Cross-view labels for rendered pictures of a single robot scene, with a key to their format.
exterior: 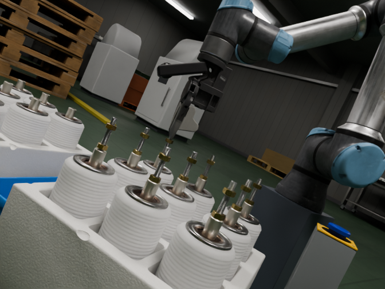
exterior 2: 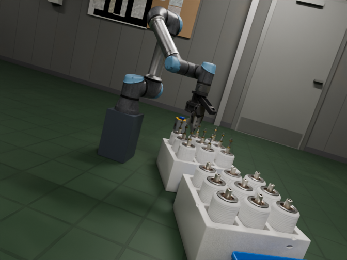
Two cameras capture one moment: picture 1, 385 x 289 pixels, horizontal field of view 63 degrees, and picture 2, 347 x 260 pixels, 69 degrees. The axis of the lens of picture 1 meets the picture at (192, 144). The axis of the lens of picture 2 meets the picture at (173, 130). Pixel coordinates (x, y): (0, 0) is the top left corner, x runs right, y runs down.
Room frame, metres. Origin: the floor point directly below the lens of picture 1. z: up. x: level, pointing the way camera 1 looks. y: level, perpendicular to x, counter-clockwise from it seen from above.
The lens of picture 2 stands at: (1.63, 1.07, 0.60)
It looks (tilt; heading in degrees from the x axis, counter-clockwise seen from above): 12 degrees down; 233
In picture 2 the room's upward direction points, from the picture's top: 15 degrees clockwise
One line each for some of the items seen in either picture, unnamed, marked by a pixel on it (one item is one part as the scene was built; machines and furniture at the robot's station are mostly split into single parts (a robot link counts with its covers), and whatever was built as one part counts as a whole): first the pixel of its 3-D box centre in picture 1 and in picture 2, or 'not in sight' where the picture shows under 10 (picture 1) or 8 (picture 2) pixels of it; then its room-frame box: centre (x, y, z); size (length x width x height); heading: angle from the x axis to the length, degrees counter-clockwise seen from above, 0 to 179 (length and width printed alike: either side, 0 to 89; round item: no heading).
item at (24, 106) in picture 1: (32, 109); (232, 173); (0.76, 0.39, 0.25); 0.08 x 0.08 x 0.01
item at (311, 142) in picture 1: (323, 152); (133, 85); (0.96, -0.37, 0.47); 0.13 x 0.12 x 0.14; 9
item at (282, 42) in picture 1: (264, 42); (190, 70); (0.80, -0.06, 0.64); 0.11 x 0.11 x 0.08; 9
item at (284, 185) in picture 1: (305, 186); (128, 103); (0.96, -0.37, 0.35); 0.15 x 0.15 x 0.10
